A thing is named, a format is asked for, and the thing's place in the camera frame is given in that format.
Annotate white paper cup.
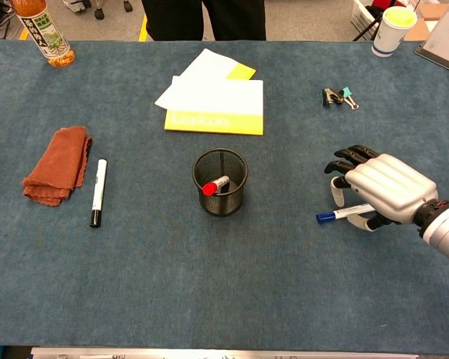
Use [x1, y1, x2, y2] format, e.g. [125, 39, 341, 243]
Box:
[371, 5, 418, 58]

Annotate office chair wheel base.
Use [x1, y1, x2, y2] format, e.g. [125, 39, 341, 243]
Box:
[62, 0, 134, 20]

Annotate blue cap marker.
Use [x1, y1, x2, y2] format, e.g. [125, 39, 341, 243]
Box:
[315, 203, 377, 225]

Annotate red cap marker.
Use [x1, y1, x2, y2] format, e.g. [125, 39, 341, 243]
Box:
[201, 174, 231, 197]

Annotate black mesh pen cup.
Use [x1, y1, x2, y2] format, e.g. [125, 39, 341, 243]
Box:
[191, 147, 249, 218]

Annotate black cap marker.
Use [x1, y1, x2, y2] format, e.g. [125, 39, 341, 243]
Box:
[89, 159, 109, 229]

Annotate brown cardboard box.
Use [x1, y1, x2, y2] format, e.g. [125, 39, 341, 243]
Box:
[403, 3, 449, 42]

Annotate black binder clip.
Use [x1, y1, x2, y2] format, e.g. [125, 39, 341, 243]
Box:
[322, 88, 344, 108]

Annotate teal binder clip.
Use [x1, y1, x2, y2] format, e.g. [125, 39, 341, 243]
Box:
[340, 87, 360, 111]

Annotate brown folded cloth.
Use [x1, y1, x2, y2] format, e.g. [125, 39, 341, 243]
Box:
[20, 126, 94, 207]

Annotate white plastic basket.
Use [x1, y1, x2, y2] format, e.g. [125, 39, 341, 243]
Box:
[350, 0, 386, 41]

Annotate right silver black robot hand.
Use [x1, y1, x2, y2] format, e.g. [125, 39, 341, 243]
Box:
[323, 144, 439, 232]

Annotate person in black trousers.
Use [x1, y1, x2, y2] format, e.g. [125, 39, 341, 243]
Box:
[141, 0, 267, 42]

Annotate tea bottle green label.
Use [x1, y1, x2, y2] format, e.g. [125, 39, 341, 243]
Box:
[13, 0, 76, 69]

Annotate yellow white lettered notebook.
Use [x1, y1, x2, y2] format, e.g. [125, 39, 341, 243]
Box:
[163, 76, 265, 136]

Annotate blue felt table mat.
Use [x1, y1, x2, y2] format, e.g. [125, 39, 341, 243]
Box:
[0, 40, 449, 355]

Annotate yellow white plain notebook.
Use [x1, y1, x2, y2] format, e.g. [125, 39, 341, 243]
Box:
[154, 48, 257, 111]

